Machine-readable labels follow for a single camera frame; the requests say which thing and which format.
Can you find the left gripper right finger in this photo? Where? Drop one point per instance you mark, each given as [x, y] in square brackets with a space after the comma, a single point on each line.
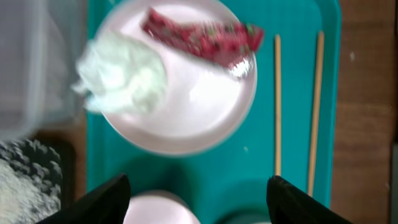
[289, 205]

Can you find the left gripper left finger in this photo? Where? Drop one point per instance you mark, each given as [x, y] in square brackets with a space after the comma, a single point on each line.
[106, 204]

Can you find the small white plate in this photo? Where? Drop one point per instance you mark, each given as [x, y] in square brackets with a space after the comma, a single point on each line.
[158, 207]

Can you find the white napkin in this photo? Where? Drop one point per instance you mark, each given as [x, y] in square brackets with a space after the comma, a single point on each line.
[119, 74]

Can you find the red snack wrapper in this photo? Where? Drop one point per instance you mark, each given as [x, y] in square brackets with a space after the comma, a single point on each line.
[223, 43]

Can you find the grey bowl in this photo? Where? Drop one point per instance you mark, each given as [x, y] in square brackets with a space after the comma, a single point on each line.
[245, 218]

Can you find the teal plastic tray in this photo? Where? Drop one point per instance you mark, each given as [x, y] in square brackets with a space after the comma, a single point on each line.
[232, 176]

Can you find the right wooden chopstick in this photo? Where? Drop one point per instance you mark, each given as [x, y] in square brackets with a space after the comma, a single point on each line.
[315, 112]

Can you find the wooden chopstick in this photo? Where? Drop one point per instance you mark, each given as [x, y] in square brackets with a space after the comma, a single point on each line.
[278, 108]
[315, 112]

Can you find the large white plate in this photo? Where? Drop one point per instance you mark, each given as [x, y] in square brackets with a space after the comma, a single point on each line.
[204, 104]

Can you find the left wooden chopstick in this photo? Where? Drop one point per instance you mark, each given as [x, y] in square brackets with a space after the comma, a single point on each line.
[278, 108]

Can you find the clear plastic bin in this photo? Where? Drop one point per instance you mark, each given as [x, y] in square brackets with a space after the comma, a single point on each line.
[40, 42]

